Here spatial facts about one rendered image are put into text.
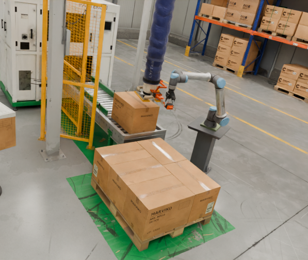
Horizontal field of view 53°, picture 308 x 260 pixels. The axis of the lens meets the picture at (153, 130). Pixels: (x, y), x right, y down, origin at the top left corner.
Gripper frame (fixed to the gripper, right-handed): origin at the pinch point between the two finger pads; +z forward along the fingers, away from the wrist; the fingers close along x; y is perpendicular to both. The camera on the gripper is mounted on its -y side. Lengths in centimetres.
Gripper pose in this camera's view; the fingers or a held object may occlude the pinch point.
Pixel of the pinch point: (168, 105)
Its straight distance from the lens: 355.4
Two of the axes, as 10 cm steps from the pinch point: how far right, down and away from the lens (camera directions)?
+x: -9.2, 0.1, -4.0
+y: -3.6, -4.6, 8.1
